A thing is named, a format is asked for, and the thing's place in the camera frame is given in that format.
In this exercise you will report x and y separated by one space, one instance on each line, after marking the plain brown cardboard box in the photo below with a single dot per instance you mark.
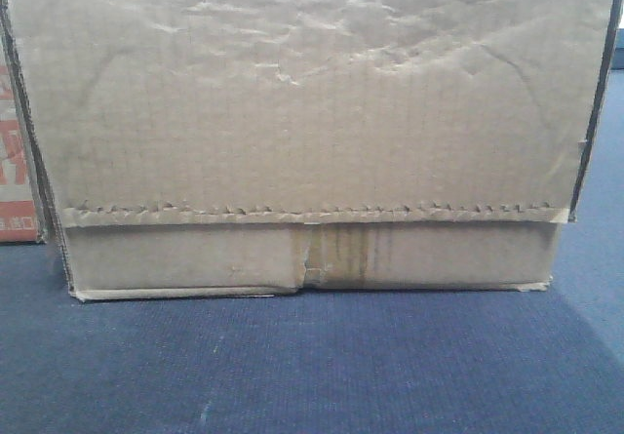
261 147

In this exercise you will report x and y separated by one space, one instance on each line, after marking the red printed cardboard box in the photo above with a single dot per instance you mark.
23 219

